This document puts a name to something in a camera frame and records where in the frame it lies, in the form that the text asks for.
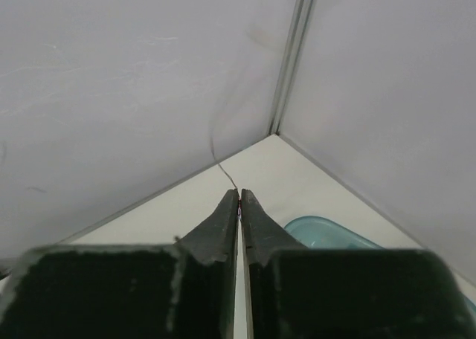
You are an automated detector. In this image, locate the teal plastic container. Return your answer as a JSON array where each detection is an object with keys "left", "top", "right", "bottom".
[{"left": 283, "top": 215, "right": 476, "bottom": 310}]

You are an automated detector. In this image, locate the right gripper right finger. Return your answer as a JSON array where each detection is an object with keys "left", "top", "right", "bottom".
[{"left": 241, "top": 190, "right": 475, "bottom": 338}]

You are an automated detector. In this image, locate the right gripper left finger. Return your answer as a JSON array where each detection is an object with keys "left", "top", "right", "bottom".
[{"left": 1, "top": 190, "right": 239, "bottom": 338}]

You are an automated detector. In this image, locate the thin wire light string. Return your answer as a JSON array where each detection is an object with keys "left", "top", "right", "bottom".
[{"left": 210, "top": 123, "right": 242, "bottom": 221}]

